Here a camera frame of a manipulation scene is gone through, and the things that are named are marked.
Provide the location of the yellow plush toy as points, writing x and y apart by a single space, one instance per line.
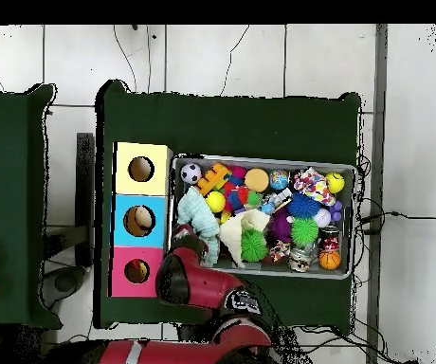
142 271

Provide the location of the black upright panel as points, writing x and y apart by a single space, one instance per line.
85 189

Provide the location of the white polka dot cloth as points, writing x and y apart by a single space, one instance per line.
314 185

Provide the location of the shallow metal mesh bin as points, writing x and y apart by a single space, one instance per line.
316 271

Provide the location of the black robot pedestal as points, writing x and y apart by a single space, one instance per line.
189 331

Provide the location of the grey plastic base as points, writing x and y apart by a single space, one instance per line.
64 282

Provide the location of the wooden box with three holes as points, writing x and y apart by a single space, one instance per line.
121 235

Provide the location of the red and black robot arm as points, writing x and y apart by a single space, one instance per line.
203 284

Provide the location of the plain yellow ball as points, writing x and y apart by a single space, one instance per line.
215 201

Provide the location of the small plush tiger toy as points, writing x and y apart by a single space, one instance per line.
134 264

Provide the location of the orange foam disc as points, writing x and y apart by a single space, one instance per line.
256 180

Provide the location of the small orange basketball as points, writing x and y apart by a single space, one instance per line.
329 259

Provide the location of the small soccer ball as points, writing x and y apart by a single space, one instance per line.
190 173

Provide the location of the cream muslin cloth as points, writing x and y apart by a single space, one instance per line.
231 231

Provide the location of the green puffer toy with eyes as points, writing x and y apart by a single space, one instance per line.
304 231
254 245

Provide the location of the yellow smiley ball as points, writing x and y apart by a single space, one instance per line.
334 182

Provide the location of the mint green cloth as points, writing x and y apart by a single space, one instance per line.
197 212

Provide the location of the dark green table cloth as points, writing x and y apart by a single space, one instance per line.
221 125
13 189

